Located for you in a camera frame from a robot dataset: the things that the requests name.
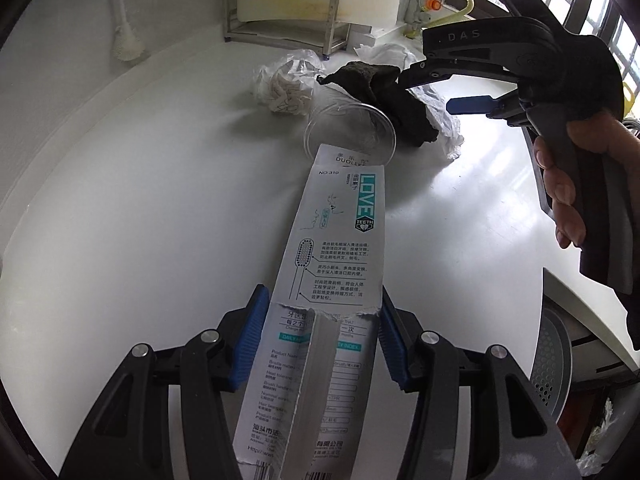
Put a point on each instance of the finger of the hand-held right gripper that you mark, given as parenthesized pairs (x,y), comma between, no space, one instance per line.
(470,105)
(440,72)

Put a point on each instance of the yellow bottle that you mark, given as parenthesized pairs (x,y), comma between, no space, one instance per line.
(627,100)

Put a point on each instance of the white bottle brush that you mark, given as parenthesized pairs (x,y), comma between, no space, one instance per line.
(120,17)

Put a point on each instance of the gas valve assembly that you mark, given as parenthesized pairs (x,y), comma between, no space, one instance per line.
(425,0)

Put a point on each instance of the metal cutting board rack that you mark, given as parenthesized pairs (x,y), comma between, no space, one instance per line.
(280,15)

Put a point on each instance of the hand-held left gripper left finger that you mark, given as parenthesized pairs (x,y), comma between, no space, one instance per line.
(250,340)

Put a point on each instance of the black cloth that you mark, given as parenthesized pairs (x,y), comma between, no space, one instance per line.
(397,100)

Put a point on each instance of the white plastic bag liner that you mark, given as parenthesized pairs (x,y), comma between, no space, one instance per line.
(597,440)

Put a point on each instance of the white crumpled tissue paper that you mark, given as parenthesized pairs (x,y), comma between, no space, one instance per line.
(435,105)

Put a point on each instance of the toothbrush card package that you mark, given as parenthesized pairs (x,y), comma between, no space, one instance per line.
(320,305)

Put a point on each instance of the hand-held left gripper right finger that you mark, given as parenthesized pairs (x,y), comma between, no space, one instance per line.
(392,345)

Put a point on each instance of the person's right hand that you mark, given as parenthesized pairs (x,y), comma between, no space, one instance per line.
(575,160)

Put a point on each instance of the white crumpled plastic bag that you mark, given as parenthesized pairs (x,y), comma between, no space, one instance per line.
(286,82)

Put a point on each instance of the clear plastic cup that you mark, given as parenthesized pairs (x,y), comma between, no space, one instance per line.
(350,135)

